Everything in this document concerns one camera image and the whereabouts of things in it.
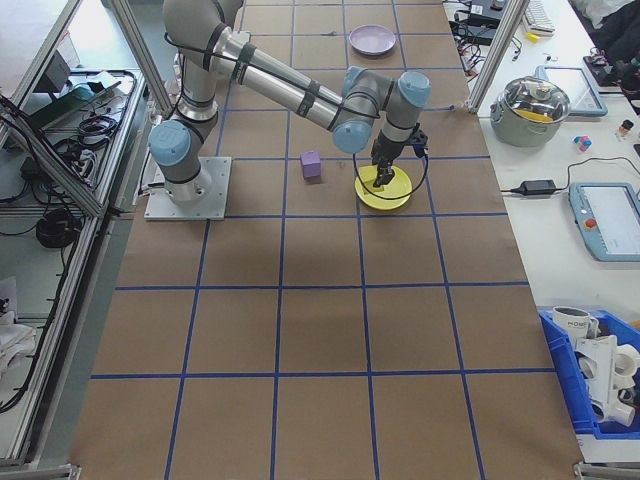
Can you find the purple foam block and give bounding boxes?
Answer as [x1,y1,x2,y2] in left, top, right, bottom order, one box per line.
[299,148,323,181]

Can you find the yellow plate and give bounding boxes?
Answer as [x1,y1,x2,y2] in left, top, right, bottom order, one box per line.
[354,163,414,212]

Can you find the purple plate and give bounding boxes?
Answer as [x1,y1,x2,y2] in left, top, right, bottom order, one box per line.
[348,24,399,57]

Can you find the red white connector strip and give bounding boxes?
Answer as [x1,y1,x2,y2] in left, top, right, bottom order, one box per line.
[462,44,484,76]

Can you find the steel pot with glass lid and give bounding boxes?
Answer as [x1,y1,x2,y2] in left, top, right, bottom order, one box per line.
[489,75,572,148]

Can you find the black laptop with red logo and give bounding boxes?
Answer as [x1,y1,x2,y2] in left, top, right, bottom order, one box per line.
[453,0,507,27]

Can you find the white keyboard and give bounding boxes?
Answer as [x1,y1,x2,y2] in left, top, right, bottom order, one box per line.
[522,0,557,37]

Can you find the blue teach pendant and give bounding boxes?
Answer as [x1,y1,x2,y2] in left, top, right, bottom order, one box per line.
[568,181,640,262]
[534,64,609,119]

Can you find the red black circuit board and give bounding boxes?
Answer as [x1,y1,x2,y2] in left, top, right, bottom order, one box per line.
[584,53,614,84]

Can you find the white mug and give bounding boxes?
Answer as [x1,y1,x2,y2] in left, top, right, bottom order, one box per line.
[551,305,600,342]

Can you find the blue storage bin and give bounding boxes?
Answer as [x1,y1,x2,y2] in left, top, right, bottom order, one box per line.
[538,309,640,436]

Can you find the bystander person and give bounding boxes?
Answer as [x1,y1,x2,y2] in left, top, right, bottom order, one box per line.
[597,0,640,94]

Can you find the white plastic pipe fitting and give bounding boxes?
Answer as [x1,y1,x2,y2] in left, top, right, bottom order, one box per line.
[573,333,640,426]

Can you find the white power strip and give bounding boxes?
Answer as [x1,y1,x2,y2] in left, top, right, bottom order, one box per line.
[73,148,99,177]

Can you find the green circuit board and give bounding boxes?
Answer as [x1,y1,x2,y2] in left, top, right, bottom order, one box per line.
[27,82,124,132]

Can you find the grey electronics box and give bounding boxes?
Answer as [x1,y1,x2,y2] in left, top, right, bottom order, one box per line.
[34,49,71,94]

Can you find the white cloth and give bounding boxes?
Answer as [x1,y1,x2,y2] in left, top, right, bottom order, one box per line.
[0,277,39,374]

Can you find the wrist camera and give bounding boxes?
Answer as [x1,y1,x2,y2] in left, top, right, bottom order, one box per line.
[407,128,431,159]

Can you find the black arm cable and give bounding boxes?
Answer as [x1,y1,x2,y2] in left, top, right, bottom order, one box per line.
[351,147,432,204]

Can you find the aluminium profile post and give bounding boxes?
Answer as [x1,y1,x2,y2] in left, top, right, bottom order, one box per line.
[467,0,531,115]

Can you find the black adapter cable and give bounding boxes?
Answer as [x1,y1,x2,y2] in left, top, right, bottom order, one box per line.
[501,157,640,195]

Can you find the V-shaped metal bar frame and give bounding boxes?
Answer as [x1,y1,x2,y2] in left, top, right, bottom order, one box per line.
[0,0,174,469]

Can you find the coiled black cable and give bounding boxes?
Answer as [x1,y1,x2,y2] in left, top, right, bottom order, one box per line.
[35,207,81,250]

